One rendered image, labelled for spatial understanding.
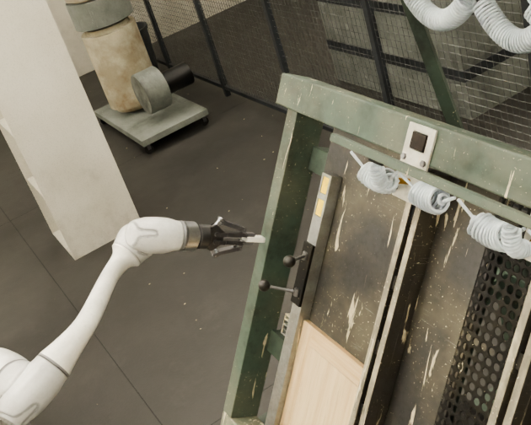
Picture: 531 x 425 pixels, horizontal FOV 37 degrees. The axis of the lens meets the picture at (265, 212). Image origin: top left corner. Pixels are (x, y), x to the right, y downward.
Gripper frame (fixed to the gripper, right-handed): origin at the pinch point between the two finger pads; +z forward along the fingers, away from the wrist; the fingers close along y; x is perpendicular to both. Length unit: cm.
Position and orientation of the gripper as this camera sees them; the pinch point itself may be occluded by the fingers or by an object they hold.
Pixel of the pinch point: (253, 238)
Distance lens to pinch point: 250.5
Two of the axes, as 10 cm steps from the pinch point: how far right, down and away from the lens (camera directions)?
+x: 4.8, 3.1, -8.2
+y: -2.0, 9.5, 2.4
